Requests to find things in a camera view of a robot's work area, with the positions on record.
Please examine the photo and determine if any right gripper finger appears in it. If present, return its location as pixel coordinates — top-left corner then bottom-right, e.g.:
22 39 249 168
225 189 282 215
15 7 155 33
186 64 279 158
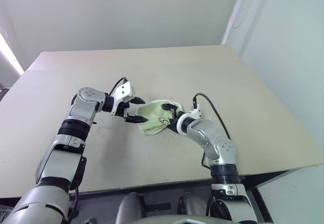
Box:
161 102 178 112

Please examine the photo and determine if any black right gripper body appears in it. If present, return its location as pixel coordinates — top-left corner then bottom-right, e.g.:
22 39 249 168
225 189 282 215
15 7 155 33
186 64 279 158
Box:
167 108 181 134

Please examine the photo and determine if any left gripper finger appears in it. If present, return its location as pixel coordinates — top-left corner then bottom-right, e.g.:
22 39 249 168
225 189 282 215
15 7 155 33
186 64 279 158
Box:
130 96 146 106
125 116 149 124

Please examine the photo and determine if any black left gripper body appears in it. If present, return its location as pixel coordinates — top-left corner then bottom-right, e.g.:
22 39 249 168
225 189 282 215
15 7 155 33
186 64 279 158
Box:
114 101 133 120

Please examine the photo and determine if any light green cloth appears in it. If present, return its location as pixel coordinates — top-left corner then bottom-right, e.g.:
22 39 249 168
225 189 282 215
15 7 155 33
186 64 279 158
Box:
136 99 183 137

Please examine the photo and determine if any short black bar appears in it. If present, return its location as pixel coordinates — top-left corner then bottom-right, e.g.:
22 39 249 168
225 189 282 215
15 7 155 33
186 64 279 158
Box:
144 203 172 211

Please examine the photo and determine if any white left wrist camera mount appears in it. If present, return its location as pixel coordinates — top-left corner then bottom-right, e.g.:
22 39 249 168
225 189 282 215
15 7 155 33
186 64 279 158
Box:
110 81 136 117

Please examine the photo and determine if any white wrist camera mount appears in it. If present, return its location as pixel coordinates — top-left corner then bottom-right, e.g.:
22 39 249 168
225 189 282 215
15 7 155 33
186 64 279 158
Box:
176 104 203 135
110 81 136 117

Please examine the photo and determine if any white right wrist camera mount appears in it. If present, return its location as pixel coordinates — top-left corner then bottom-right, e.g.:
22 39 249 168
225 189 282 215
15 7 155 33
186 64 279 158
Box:
176 104 203 135

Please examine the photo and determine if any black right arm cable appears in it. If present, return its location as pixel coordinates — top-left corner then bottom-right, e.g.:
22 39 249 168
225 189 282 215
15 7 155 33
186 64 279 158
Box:
192 93 232 169

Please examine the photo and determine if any black table frame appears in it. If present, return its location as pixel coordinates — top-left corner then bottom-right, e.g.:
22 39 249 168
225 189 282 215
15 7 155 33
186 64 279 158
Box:
0 169 296 224

